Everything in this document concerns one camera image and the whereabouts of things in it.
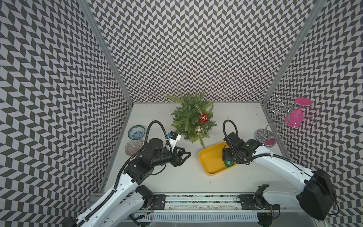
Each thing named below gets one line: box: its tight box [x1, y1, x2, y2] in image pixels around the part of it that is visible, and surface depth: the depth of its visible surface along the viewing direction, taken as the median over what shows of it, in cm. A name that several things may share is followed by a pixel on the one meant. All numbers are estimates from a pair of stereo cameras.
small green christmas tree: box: [166, 91, 217, 149], surface depth 75 cm
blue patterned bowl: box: [127, 124, 146, 140], surface depth 100 cm
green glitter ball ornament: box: [224, 160, 235, 168], surface depth 83 cm
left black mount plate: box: [152, 194, 166, 210], surface depth 74 cm
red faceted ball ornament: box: [198, 112, 210, 124], surface depth 71 cm
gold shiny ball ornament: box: [194, 125, 204, 135], surface depth 77 cm
